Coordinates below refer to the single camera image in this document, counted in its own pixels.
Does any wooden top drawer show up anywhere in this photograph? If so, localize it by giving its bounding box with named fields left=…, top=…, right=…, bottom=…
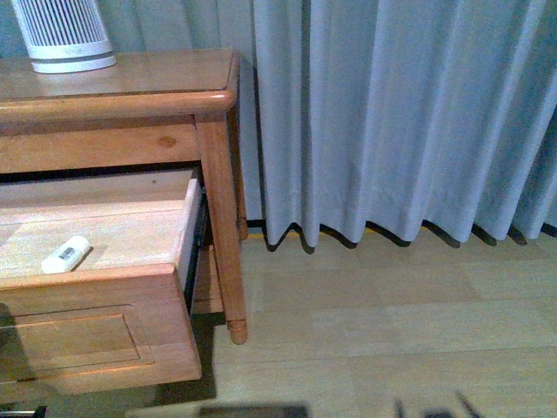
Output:
left=1, top=169, right=204, bottom=402

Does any light grey curtain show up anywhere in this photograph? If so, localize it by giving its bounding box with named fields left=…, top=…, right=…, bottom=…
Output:
left=99, top=1, right=556, bottom=246

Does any wooden nightstand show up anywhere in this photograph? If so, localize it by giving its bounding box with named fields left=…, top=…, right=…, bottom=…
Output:
left=0, top=47, right=250, bottom=406

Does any white cylindrical air purifier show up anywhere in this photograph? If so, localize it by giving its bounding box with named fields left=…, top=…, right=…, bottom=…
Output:
left=12, top=0, right=117, bottom=74

